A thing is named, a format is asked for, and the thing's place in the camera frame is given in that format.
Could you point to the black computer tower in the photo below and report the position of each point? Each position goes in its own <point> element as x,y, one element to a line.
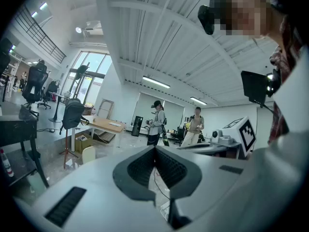
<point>137,126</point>

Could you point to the wooden canvas frame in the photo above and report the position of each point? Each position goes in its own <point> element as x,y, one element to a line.
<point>105,109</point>

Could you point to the black and green device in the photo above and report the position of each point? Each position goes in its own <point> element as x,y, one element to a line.
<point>165,140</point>

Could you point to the person's head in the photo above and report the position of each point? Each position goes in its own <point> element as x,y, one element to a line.
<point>243,11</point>

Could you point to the curved wooden desk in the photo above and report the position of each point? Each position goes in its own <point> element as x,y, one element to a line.
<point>106,124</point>

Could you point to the black head-worn camera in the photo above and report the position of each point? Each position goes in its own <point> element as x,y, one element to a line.
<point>206,18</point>

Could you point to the black marble table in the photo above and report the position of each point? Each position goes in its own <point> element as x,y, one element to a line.
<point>17,127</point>

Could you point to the large glass window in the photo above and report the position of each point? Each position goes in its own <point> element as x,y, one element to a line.
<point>93,62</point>

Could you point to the red plaid shirt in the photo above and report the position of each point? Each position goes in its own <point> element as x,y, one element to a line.
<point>277,127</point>

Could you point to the round spotlight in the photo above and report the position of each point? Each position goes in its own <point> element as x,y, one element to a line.
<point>78,30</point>

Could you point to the ceiling tube light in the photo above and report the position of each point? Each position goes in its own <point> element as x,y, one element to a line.
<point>155,81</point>
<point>198,101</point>

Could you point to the black rectangular device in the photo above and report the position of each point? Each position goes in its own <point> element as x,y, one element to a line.
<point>253,88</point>

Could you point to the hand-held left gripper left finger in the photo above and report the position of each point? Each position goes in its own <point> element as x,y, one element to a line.
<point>96,197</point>

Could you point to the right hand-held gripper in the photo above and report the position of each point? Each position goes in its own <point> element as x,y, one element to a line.
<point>243,139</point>

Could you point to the cardboard box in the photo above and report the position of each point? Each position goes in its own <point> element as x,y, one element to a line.
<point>83,142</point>

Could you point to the dark grey backpack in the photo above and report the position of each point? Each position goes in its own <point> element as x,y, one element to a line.
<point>72,115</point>

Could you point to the black office chair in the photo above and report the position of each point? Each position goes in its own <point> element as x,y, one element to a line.
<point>33,86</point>
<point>49,93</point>

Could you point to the red-brown tripod stand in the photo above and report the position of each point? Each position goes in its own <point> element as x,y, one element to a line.
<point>65,149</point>

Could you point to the round black pedestal table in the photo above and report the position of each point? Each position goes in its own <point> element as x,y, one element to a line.
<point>57,107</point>

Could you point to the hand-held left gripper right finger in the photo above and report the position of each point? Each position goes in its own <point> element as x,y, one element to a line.
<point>217,197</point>

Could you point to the white bottle red label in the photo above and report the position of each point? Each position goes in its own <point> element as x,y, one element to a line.
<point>7,164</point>

